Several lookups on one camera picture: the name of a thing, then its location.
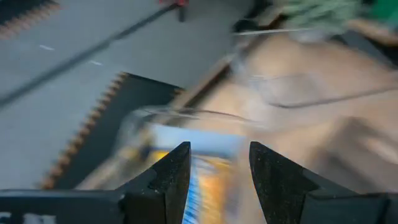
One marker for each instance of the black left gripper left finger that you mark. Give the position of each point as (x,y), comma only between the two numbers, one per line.
(155,199)

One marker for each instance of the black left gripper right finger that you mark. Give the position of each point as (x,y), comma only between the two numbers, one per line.
(286,196)

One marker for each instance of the black mat orange toothed edge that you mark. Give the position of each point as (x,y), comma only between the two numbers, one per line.
(124,102)
(18,9)

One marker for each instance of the green artificial succulent plant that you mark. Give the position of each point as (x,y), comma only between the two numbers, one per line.
(320,14)

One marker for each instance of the green floor mat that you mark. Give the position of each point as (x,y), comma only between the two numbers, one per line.
(385,9)

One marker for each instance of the black curved bracket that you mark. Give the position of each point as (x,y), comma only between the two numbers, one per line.
(247,25)

